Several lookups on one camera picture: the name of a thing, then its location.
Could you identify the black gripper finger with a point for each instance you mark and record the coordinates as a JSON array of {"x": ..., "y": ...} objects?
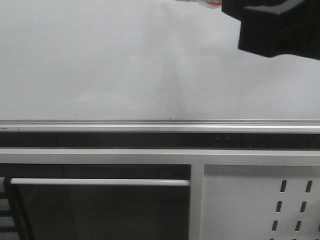
[
  {"x": 238, "y": 9},
  {"x": 294, "y": 33}
]

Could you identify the red round magnet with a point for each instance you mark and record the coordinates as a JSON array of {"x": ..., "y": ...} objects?
[{"x": 213, "y": 3}]

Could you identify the white whiteboard marker pen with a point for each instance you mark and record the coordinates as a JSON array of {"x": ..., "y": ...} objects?
[{"x": 197, "y": 1}]

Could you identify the white whiteboard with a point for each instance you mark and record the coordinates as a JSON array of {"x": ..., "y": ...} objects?
[{"x": 144, "y": 65}]

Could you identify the white perforated pegboard panel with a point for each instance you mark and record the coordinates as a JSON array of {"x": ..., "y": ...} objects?
[{"x": 242, "y": 202}]

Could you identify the white metal stand frame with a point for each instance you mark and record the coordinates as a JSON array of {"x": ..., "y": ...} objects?
[{"x": 197, "y": 158}]

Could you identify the white horizontal rail bar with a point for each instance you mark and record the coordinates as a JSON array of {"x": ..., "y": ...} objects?
[{"x": 100, "y": 182}]

